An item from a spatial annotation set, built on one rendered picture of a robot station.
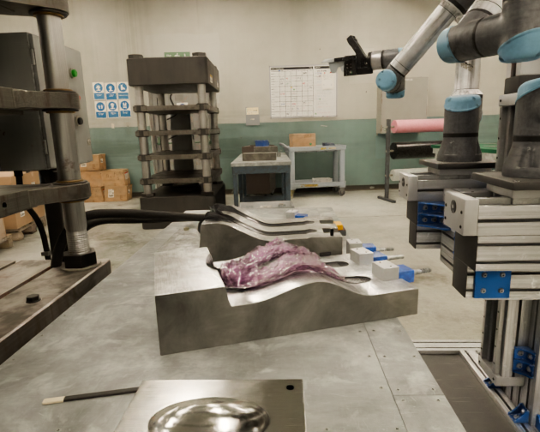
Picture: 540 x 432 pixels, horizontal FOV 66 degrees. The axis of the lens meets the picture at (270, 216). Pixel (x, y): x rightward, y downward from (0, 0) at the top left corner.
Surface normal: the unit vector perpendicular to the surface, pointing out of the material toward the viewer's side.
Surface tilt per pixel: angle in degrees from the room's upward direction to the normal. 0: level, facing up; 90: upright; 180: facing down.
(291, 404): 0
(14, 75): 90
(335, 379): 0
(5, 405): 0
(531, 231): 90
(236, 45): 90
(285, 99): 90
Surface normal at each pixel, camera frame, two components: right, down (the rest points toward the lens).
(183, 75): 0.00, 0.20
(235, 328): 0.26, 0.19
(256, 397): -0.03, -0.98
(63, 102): 0.78, 0.11
